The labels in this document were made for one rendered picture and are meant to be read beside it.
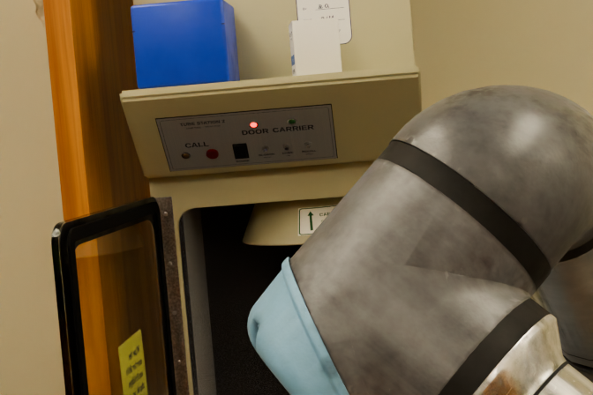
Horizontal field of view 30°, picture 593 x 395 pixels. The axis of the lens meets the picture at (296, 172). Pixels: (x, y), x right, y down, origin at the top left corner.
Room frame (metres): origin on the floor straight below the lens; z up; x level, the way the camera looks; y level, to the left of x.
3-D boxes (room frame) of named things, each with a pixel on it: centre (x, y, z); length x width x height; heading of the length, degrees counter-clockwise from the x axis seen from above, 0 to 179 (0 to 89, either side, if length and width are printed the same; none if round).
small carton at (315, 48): (1.22, -0.03, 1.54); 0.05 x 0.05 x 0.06; 4
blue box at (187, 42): (1.23, 0.11, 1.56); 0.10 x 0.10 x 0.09; 86
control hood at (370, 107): (1.23, 0.02, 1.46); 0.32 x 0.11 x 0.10; 86
